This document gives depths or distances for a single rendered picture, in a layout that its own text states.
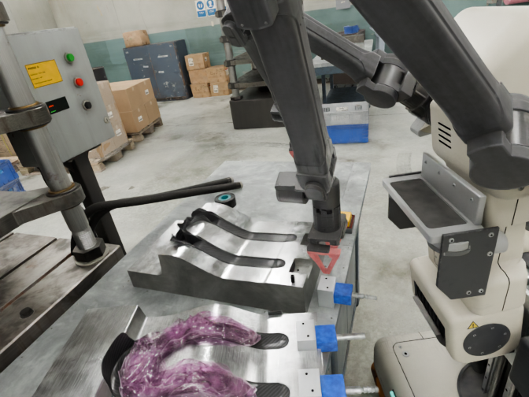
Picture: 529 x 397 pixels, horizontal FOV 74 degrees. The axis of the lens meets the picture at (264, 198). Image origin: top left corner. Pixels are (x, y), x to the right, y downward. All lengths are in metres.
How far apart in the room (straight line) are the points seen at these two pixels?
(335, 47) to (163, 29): 7.53
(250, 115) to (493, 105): 4.55
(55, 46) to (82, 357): 0.98
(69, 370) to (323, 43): 0.83
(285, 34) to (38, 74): 1.03
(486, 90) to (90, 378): 0.74
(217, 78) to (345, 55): 6.67
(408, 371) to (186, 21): 7.44
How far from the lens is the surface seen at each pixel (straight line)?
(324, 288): 0.85
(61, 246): 1.47
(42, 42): 1.38
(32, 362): 1.03
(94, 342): 0.81
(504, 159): 0.51
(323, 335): 0.74
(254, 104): 4.87
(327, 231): 0.73
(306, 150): 0.57
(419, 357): 1.48
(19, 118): 1.13
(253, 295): 0.87
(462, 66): 0.44
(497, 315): 0.93
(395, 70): 0.91
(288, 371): 0.71
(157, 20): 8.34
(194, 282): 0.93
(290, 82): 0.47
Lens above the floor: 1.43
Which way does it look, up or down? 28 degrees down
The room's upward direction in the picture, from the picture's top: 9 degrees counter-clockwise
